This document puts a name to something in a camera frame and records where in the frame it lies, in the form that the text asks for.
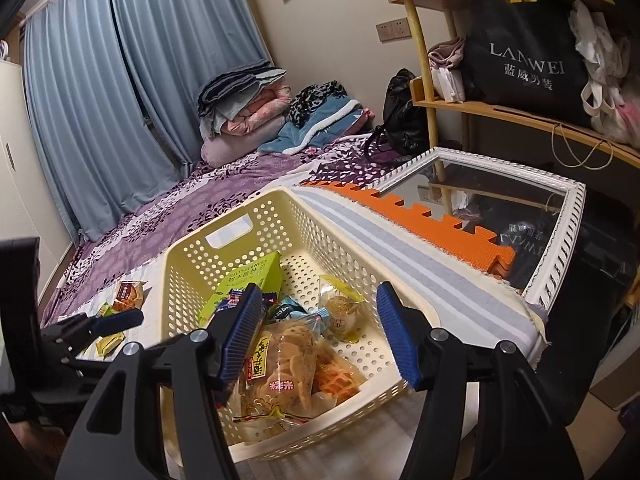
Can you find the small green snack packet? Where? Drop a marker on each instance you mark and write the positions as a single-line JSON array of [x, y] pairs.
[[109, 344]]

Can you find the orange foam mat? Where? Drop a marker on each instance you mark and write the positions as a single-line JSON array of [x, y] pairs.
[[400, 210]]

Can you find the clear yellow pastry packet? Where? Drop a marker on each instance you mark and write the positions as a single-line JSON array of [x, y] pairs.
[[340, 310]]

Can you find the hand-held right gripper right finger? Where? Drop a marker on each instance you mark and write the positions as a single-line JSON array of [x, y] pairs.
[[400, 340]]

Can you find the pink cloth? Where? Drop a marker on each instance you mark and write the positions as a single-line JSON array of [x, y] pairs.
[[445, 52]]

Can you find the black cabinet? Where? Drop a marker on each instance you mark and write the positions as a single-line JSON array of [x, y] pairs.
[[590, 310]]

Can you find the cream plastic basket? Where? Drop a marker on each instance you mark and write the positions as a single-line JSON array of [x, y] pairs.
[[300, 240]]

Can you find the white paper bag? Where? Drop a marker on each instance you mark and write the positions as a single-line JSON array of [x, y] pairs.
[[447, 85]]

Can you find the wall socket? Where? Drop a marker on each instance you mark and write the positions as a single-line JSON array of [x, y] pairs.
[[395, 30]]

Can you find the light blue snack packet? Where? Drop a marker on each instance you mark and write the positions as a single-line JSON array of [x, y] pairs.
[[290, 312]]

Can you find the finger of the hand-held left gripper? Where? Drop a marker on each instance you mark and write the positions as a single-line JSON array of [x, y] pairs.
[[117, 321]]

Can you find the black tote bag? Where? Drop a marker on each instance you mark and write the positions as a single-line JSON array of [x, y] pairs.
[[525, 35]]

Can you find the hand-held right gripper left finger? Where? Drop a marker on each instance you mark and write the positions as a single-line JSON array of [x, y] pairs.
[[242, 335]]

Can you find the blue fleece garment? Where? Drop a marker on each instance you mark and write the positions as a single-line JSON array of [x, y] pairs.
[[310, 132]]

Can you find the blue curtain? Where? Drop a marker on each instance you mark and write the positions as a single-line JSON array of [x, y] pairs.
[[100, 85]]

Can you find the folded clothes pile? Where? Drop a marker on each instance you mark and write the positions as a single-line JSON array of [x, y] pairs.
[[250, 120]]

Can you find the orange waffle snack packet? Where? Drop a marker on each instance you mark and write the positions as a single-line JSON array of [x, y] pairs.
[[335, 375]]

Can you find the purple floral blanket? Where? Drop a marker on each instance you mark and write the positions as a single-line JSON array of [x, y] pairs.
[[200, 195]]

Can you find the white plastic bags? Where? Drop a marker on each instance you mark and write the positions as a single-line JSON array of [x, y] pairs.
[[600, 50]]

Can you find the large green seaweed packet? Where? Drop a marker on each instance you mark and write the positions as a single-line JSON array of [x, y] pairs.
[[250, 275]]

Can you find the grey folded blanket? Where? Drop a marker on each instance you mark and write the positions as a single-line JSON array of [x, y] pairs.
[[235, 85]]

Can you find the blue striped snack box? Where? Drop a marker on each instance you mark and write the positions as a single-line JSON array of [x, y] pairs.
[[231, 303]]

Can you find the clear rice cracker bag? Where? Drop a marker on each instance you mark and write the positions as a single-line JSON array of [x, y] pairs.
[[285, 365]]

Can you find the leopard print cloth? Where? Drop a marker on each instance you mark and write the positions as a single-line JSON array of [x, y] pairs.
[[315, 97]]

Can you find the wooden shelf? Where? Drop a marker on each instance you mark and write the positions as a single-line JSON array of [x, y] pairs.
[[505, 111]]

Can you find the white wardrobe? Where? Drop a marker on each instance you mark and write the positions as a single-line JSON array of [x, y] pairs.
[[20, 160]]

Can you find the white framed mirror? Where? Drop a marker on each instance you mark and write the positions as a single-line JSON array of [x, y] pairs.
[[500, 200]]

